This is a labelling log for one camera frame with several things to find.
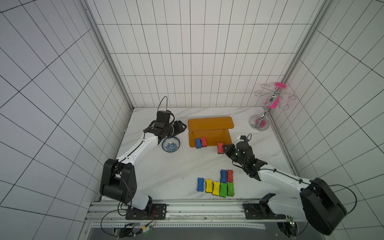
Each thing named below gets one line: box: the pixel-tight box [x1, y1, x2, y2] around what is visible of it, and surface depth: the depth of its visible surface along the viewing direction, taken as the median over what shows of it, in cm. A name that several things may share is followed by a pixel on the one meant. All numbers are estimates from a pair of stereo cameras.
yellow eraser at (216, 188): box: [212, 181, 220, 196], surface depth 80 cm
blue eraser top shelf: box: [197, 177, 205, 192], surface depth 83 cm
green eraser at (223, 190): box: [219, 182, 228, 198], surface depth 80 cm
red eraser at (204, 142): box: [200, 137, 208, 147], surface depth 99 cm
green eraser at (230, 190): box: [227, 182, 235, 197], surface depth 81 cm
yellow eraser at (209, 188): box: [205, 179, 213, 193], surface depth 81 cm
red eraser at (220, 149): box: [217, 142, 224, 154], surface depth 88 cm
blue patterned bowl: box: [161, 136, 181, 153], surface depth 98 cm
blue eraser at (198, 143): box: [195, 138, 202, 149], surface depth 97 cm
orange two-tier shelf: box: [188, 116, 235, 148], surface depth 97 cm
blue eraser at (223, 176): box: [220, 169, 227, 183], surface depth 86 cm
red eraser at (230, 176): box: [227, 169, 234, 183], surface depth 85 cm
